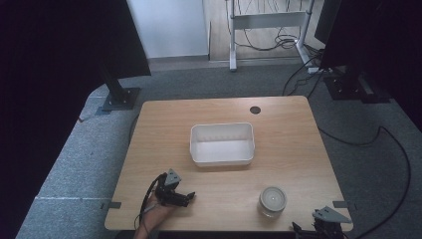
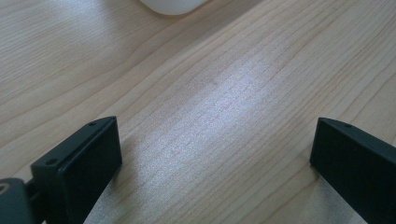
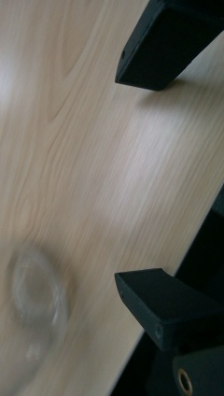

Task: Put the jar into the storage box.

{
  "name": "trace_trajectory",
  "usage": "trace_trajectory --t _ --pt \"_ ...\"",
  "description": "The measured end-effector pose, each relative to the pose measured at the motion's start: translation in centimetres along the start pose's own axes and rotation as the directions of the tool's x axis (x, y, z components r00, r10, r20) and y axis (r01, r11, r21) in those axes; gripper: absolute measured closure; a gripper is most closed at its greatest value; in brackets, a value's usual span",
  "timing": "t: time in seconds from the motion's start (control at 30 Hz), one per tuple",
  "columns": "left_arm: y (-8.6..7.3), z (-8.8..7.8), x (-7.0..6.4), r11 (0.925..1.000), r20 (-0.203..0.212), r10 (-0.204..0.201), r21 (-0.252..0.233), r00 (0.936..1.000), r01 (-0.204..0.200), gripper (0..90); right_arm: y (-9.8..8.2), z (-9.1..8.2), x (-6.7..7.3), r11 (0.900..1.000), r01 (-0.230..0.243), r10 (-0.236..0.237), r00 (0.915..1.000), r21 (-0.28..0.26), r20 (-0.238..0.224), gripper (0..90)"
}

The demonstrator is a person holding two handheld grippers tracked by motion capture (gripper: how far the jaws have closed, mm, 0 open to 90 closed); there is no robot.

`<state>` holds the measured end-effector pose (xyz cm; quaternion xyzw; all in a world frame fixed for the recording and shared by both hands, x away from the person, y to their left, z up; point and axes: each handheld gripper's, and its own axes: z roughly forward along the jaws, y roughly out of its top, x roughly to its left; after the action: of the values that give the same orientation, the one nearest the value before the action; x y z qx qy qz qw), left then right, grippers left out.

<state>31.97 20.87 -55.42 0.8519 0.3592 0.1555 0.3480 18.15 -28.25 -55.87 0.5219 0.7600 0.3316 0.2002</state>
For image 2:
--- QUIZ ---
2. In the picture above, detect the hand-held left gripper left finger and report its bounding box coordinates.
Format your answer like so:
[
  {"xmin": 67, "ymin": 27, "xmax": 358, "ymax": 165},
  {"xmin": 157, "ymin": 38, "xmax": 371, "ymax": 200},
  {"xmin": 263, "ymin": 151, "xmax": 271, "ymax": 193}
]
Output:
[{"xmin": 30, "ymin": 116, "xmax": 123, "ymax": 224}]

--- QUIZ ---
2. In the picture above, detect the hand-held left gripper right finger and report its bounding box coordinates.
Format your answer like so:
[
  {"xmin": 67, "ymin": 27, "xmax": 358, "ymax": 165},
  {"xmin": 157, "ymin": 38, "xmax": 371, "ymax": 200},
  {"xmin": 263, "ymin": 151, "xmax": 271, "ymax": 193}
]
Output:
[{"xmin": 309, "ymin": 117, "xmax": 396, "ymax": 224}]

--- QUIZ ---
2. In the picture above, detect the white rounded object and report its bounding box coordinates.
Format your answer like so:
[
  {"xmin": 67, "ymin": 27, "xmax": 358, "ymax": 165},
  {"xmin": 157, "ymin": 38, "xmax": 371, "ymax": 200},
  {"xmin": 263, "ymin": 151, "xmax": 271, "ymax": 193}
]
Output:
[{"xmin": 138, "ymin": 0, "xmax": 210, "ymax": 16}]

